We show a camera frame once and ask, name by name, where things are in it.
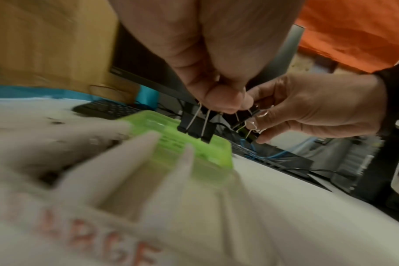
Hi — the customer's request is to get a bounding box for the person's left hand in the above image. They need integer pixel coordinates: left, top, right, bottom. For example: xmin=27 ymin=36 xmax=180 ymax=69
xmin=107 ymin=0 xmax=306 ymax=115

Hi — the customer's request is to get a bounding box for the person's right hand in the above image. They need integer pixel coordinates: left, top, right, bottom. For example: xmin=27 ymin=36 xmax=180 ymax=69
xmin=240 ymin=72 xmax=388 ymax=144

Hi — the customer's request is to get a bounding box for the black binder clip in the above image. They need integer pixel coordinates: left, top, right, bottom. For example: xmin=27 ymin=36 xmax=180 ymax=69
xmin=232 ymin=103 xmax=270 ymax=143
xmin=177 ymin=102 xmax=220 ymax=144

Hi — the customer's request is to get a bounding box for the brown cardboard box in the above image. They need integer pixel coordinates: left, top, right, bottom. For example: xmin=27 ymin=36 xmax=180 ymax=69
xmin=0 ymin=0 xmax=141 ymax=103

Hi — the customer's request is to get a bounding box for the black mini desktop computer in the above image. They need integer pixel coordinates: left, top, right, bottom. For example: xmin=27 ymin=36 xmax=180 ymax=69
xmin=331 ymin=135 xmax=391 ymax=201

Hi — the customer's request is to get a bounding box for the black computer monitor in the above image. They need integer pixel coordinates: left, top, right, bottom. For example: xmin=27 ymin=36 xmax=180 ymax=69
xmin=107 ymin=22 xmax=200 ymax=105

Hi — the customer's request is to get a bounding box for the orange fabric sheet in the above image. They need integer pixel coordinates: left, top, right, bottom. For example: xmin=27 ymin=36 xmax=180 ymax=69
xmin=298 ymin=0 xmax=399 ymax=75

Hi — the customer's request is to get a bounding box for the black keyboard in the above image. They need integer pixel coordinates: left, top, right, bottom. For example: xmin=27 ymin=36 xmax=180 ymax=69
xmin=71 ymin=100 xmax=143 ymax=120

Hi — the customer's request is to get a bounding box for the short black power cable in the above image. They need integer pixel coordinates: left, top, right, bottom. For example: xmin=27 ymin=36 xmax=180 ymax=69
xmin=285 ymin=167 xmax=352 ymax=178

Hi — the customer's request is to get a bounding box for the black desk cable tray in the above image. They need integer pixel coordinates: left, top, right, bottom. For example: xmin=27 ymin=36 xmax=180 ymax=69
xmin=230 ymin=137 xmax=332 ymax=193

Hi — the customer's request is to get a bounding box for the blue network cable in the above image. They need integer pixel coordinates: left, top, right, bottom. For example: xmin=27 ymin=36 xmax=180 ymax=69
xmin=240 ymin=137 xmax=319 ymax=161

